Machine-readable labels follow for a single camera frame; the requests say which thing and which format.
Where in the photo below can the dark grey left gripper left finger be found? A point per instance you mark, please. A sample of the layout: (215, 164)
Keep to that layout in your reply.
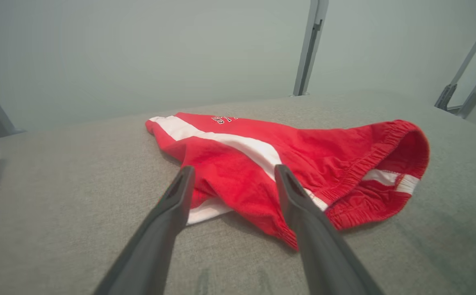
(168, 221)

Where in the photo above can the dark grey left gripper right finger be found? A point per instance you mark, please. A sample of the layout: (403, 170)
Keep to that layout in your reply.
(307, 221)

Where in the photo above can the red shorts with white stripe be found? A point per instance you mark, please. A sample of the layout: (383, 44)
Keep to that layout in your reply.
(229, 172)

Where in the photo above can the grey metal stand frame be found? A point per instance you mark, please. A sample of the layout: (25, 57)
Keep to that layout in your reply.
(446, 96)

